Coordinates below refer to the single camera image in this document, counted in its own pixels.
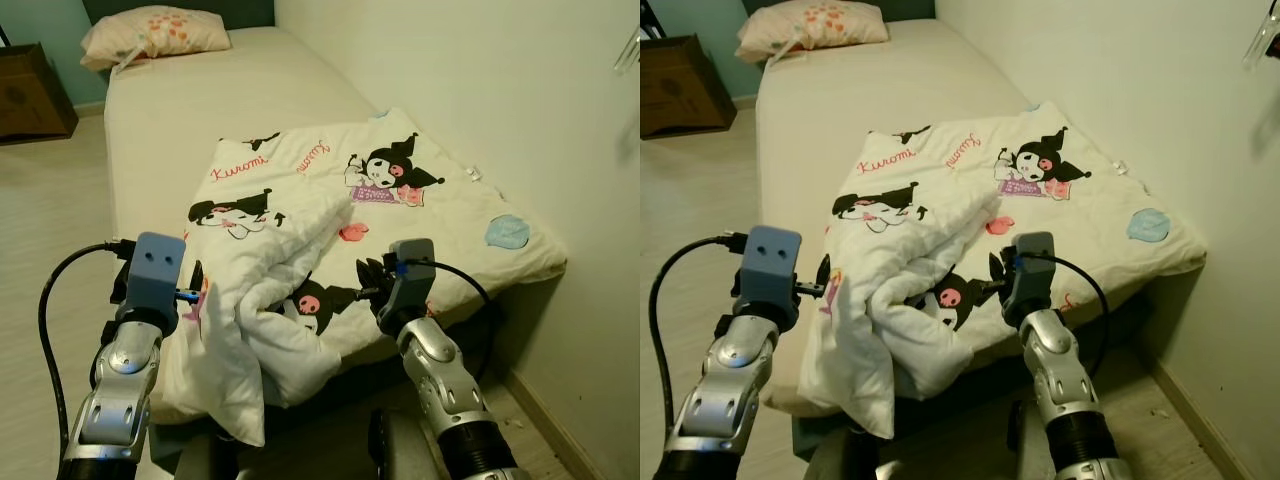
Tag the pink dotted pillow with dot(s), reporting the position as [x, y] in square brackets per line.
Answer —
[155, 35]
[810, 28]

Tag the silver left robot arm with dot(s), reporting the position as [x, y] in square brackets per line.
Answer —
[115, 390]
[725, 390]

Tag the mattress with beige sheet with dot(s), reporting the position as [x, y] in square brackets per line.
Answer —
[870, 85]
[220, 90]

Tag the teal fabric headboard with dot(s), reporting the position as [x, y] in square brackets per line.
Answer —
[250, 12]
[910, 8]

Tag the white book blue letters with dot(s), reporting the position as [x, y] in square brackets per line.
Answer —
[782, 58]
[124, 65]

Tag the cream cartoon print quilt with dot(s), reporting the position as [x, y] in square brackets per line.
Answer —
[440, 220]
[1090, 215]

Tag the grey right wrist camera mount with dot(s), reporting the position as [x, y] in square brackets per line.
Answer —
[1035, 265]
[410, 270]

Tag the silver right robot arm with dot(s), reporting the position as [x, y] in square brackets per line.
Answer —
[450, 400]
[1070, 400]

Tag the brown cardboard box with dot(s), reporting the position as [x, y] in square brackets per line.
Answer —
[35, 95]
[685, 90]

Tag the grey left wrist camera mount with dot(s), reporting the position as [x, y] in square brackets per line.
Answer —
[773, 265]
[158, 270]

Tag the thick black metal post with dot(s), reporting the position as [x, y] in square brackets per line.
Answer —
[4, 38]

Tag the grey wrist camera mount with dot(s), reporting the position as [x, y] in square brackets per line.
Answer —
[1035, 265]
[158, 270]
[773, 265]
[410, 270]

